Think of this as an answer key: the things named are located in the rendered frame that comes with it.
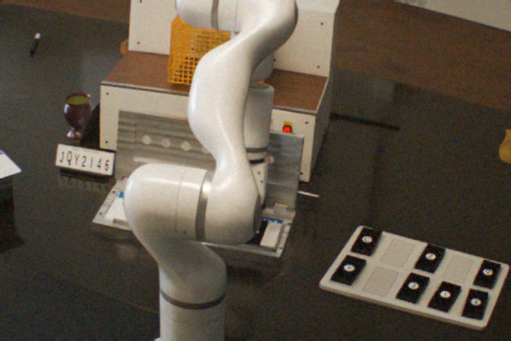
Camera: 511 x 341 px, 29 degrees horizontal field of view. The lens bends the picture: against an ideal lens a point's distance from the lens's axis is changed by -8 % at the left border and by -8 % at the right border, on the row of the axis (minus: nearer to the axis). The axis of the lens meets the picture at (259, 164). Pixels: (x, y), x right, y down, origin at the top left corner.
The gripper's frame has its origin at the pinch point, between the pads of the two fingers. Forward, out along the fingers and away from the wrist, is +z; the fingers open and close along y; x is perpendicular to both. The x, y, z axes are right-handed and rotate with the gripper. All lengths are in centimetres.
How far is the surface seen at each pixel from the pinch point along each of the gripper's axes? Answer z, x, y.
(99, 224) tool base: 4.3, -6.9, -31.6
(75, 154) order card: -3.4, 17.1, -46.8
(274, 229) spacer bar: 1.2, 2.3, 7.5
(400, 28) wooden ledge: -26, 145, 26
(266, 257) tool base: 4.5, -6.9, 7.8
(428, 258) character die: 2.3, 1.3, 44.0
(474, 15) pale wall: -33, 169, 54
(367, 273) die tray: 5.1, -6.2, 30.4
